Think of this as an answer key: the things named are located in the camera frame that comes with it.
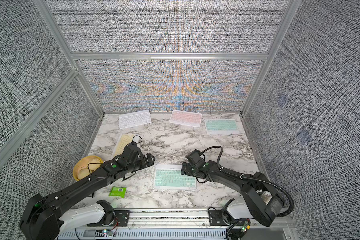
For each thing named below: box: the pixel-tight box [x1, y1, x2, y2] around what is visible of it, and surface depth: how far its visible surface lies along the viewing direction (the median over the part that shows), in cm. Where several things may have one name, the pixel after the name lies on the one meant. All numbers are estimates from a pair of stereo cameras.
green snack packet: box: [108, 186, 127, 198], surface depth 83 cm
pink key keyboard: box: [169, 109, 203, 128], surface depth 119 cm
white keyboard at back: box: [118, 109, 151, 129], surface depth 119 cm
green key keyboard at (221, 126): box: [204, 119, 240, 135], surface depth 115 cm
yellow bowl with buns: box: [73, 155, 104, 181], surface depth 88 cm
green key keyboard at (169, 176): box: [153, 163, 197, 190], surface depth 87 cm
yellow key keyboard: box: [112, 133, 139, 158], surface depth 105 cm
